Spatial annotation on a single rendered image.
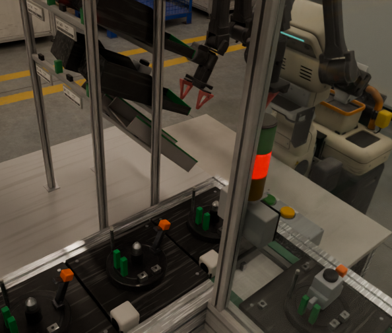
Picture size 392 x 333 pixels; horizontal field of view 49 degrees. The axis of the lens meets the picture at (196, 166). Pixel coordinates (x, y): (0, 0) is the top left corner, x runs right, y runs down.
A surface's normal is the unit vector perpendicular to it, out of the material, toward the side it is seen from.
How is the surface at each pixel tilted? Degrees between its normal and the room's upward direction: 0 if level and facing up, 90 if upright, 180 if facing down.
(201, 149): 0
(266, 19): 90
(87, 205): 0
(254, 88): 90
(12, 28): 90
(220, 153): 0
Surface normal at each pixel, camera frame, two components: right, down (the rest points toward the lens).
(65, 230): 0.07, -0.82
